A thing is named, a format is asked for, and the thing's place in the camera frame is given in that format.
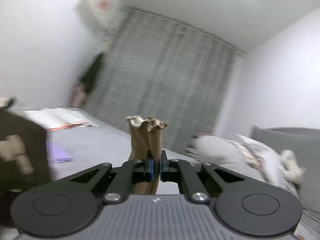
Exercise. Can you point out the grey star-print curtain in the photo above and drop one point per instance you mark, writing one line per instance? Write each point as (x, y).
(162, 80)

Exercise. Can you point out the white pink patterned bag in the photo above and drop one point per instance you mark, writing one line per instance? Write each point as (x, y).
(100, 2)

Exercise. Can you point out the grey duvet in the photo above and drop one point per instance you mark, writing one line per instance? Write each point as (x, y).
(220, 152)

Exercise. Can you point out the pink hanging garment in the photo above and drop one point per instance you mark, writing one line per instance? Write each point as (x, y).
(77, 97)

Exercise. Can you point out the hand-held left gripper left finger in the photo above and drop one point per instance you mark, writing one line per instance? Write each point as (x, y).
(150, 170)

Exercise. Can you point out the white printed pillow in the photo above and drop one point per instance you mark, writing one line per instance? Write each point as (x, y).
(265, 157)

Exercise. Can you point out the cream plush toy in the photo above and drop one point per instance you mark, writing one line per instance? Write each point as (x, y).
(292, 167)

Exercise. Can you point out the purple folded cloth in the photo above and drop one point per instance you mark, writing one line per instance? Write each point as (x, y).
(58, 155)

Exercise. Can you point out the dark hanging garment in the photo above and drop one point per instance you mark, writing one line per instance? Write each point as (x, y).
(92, 75)

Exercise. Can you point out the tan ribbed knit sweater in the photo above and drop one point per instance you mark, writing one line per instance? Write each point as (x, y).
(142, 140)

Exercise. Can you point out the grey padded headboard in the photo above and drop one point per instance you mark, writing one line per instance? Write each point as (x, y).
(300, 140)

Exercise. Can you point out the grey bed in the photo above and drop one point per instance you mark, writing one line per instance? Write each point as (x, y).
(100, 150)

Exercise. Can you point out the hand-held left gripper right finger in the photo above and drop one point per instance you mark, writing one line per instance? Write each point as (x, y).
(162, 171)

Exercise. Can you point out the white printed papers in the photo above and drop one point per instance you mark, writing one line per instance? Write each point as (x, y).
(57, 117)

